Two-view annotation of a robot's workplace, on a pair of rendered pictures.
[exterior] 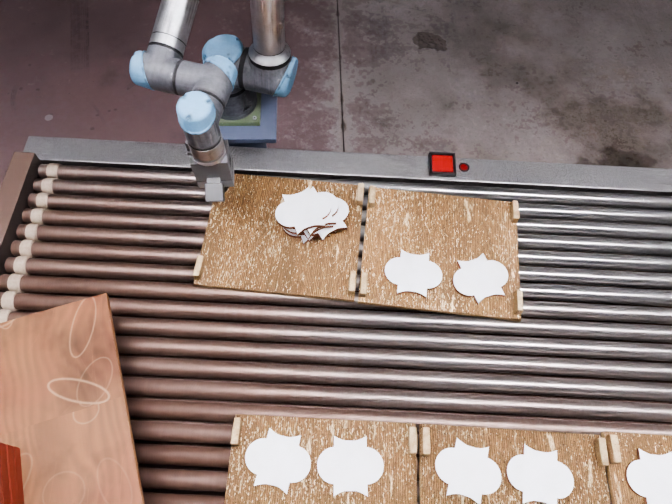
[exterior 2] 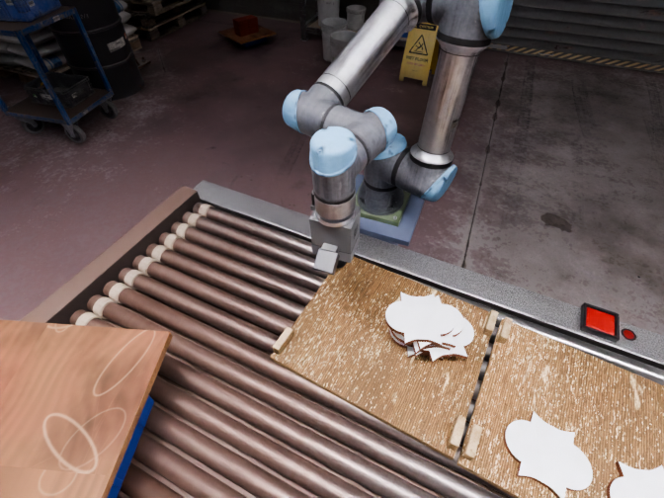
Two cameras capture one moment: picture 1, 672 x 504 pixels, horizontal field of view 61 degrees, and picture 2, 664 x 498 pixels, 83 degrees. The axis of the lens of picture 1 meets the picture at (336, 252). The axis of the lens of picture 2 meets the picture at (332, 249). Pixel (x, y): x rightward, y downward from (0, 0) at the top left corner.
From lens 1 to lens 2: 0.63 m
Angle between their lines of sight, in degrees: 21
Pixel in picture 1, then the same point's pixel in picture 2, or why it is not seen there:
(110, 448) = not seen: outside the picture
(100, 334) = (135, 377)
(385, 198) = (521, 338)
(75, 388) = (68, 437)
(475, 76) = (596, 260)
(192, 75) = (345, 118)
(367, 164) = (503, 293)
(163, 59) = (320, 98)
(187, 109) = (322, 140)
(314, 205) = (435, 316)
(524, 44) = (649, 246)
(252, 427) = not seen: outside the picture
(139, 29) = not seen: hidden behind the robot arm
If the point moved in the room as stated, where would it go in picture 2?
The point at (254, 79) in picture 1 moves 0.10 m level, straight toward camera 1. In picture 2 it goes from (408, 175) to (403, 199)
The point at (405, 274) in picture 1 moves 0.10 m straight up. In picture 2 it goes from (535, 451) to (559, 434)
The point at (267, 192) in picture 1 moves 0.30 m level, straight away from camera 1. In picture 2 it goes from (384, 287) to (398, 209)
